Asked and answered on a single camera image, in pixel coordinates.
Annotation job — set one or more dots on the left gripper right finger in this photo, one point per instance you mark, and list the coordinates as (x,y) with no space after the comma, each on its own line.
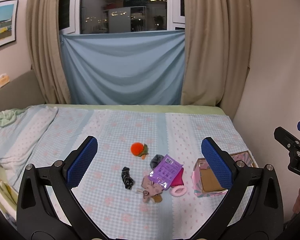
(252,207)

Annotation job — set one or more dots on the left beige curtain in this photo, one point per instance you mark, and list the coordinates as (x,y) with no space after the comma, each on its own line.
(42,32)

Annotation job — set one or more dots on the grey sock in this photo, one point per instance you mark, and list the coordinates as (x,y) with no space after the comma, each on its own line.
(155,161)

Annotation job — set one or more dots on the brown plush hair clip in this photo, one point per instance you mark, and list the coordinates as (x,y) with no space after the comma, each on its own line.
(156,199)

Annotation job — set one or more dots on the orange pompom toy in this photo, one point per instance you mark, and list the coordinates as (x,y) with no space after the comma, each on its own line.
(139,150)

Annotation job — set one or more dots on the framed wall picture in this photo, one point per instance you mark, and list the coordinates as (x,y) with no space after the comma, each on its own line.
(8,18)

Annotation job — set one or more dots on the beige sofa backrest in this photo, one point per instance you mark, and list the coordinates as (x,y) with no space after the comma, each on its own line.
(22,92)

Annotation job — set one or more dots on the green bed sheet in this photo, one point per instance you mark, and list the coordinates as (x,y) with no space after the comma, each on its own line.
(127,123)

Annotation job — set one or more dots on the black patterned scrunchie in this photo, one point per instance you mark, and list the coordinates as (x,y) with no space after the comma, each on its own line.
(126,178)

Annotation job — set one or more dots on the right beige curtain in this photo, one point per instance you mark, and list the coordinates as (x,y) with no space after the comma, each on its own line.
(217,53)

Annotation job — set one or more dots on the purple foil packet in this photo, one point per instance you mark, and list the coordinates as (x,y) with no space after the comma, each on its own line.
(165,172)

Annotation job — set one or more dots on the beige curtain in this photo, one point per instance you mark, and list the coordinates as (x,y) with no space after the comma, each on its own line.
(42,32)
(217,53)

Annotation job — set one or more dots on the light blue hanging sheet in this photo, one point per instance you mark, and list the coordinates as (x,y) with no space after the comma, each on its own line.
(142,68)

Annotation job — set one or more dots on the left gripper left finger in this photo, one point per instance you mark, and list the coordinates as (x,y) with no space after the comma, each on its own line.
(47,208)

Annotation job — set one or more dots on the magenta zip pouch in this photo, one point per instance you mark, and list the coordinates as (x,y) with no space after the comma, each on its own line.
(178,180)

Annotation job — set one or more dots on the pink patterned cardboard box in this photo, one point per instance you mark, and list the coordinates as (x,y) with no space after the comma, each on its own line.
(205,183)

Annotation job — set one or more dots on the pink fluffy scrunchie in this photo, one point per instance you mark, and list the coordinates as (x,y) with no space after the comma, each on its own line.
(178,191)

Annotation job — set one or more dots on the dusty pink scrunchie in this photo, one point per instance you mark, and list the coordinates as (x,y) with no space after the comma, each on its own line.
(149,188)

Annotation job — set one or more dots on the wall socket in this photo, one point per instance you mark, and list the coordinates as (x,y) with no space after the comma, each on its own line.
(4,80)

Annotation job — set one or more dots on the window with white frame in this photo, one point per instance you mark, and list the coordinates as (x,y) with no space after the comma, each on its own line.
(120,16)

